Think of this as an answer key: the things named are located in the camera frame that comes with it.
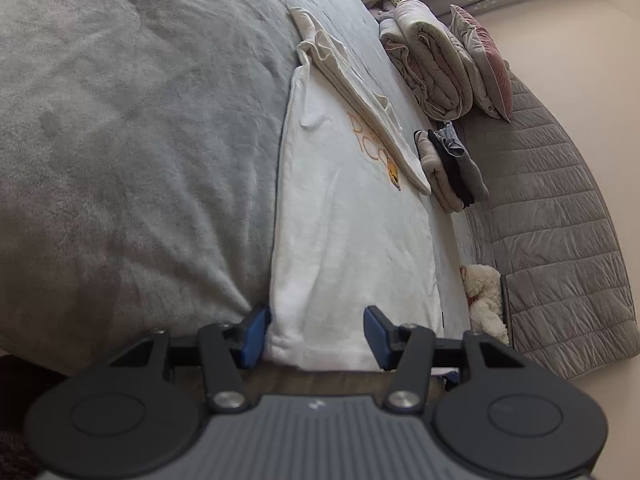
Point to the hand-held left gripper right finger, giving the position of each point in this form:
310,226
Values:
379,337

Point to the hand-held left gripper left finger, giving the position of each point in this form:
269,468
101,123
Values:
255,337

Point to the white printed sweatshirt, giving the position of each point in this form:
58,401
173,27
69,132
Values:
340,235

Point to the white plush toy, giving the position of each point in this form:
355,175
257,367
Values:
485,295

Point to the folded beige garment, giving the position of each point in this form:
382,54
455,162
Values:
435,170

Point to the folded black garment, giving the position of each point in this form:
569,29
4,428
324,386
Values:
452,175

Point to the folded grey garment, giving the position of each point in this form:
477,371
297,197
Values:
470,175

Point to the grey quilted headboard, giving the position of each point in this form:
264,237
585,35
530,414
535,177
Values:
550,210

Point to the folded grey pink quilt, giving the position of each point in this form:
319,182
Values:
430,60

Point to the grey pink pillow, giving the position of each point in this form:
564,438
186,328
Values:
485,60

